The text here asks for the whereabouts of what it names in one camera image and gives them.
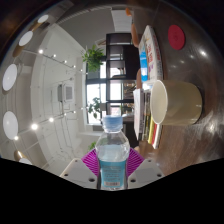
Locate low dark shelf unit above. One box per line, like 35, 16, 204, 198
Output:
105, 32, 141, 148

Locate thin blue booklet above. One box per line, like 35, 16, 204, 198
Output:
139, 49, 149, 83

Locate round white ceiling panels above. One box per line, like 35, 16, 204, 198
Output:
1, 13, 51, 164

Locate thick white-covered book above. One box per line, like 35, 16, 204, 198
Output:
133, 88, 143, 141

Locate cream ceramic mug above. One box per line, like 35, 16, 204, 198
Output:
149, 79, 204, 126

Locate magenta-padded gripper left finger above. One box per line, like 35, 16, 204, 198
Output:
59, 148, 101, 190

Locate large flat white book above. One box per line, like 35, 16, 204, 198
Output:
138, 24, 164, 83

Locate yellow-spined book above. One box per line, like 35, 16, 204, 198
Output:
146, 114, 156, 144

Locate orange chairs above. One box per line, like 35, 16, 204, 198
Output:
124, 7, 144, 89

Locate clear blue-label water bottle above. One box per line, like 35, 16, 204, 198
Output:
95, 115, 131, 191

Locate ceiling air conditioner unit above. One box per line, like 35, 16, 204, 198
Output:
57, 83, 75, 104

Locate flat round red coaster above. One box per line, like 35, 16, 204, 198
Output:
167, 24, 186, 51

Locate ceiling spot lights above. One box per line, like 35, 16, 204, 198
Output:
13, 49, 84, 141

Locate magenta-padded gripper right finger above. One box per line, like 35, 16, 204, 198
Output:
126, 148, 165, 190

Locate white wall radiator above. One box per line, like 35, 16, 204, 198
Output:
110, 9, 133, 34

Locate red-edged white book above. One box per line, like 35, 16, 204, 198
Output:
151, 123, 163, 149

